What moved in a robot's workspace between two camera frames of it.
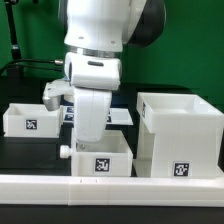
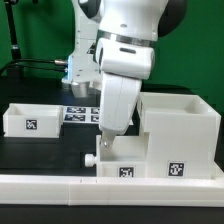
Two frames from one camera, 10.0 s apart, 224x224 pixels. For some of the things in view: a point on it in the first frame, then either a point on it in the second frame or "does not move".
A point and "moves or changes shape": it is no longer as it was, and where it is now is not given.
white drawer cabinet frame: (181, 136) moves or changes shape
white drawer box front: (112, 156) moves or changes shape
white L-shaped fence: (111, 191) does not move
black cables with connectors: (16, 63) does not move
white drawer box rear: (32, 120) does not move
